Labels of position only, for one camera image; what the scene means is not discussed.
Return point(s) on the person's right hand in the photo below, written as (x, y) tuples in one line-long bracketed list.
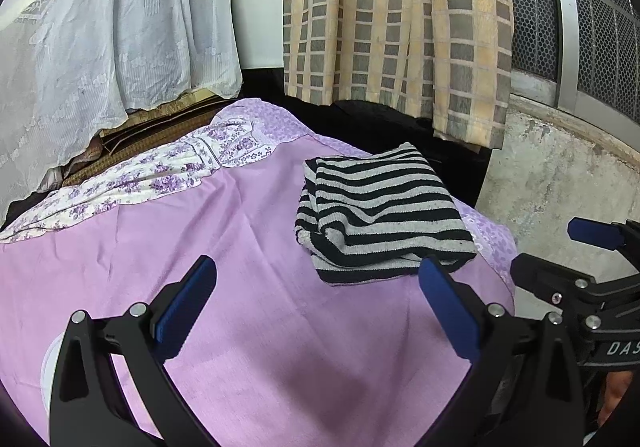
[(615, 392)]

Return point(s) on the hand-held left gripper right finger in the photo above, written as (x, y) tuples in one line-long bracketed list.
[(450, 317)]

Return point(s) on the window with metal mesh grille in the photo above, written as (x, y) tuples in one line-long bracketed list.
[(600, 37)]

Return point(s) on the purple blanket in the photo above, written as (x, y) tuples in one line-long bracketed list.
[(250, 277)]

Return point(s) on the white purple floral quilt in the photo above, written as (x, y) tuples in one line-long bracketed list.
[(150, 177)]

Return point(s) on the black grey striped sweater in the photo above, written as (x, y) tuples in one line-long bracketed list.
[(380, 207)]

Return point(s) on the beige grey checked curtain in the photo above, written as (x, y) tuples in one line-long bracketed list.
[(380, 27)]

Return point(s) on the dark cloth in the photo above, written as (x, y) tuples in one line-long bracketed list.
[(400, 132)]

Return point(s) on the brown woven mats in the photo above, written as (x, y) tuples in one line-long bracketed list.
[(150, 132)]

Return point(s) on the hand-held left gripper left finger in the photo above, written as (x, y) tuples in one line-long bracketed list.
[(182, 312)]

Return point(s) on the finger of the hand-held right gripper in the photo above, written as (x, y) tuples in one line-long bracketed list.
[(595, 233), (545, 277)]

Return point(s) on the white lace cloth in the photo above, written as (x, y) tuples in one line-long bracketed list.
[(100, 27)]

